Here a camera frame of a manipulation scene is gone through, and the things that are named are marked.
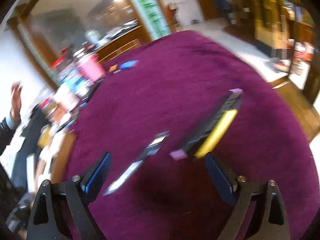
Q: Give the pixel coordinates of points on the small orange screwdriver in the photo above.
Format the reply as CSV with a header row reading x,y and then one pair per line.
x,y
113,68

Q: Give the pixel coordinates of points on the blue lighter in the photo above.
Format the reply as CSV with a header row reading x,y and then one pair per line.
x,y
129,64

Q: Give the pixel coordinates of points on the purple velvet tablecloth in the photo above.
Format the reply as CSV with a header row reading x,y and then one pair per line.
x,y
178,80

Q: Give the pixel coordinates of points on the black marker pink cap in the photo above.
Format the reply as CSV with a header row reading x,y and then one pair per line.
x,y
232,100

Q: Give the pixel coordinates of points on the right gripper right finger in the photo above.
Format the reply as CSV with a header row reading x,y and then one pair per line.
x,y
269,218

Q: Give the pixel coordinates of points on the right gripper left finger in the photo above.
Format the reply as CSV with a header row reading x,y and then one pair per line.
x,y
60,206

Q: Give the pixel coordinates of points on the cardboard tray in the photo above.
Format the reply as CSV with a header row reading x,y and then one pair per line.
x,y
54,158

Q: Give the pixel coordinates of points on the wooden chair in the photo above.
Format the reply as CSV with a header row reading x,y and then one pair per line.
x,y
300,87

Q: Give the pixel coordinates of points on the yellow black marker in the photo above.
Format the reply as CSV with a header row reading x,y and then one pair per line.
x,y
217,133

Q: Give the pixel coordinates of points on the person in black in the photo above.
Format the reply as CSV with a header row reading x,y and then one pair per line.
x,y
224,8

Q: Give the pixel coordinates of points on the person's hand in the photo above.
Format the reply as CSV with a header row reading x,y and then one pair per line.
x,y
16,101

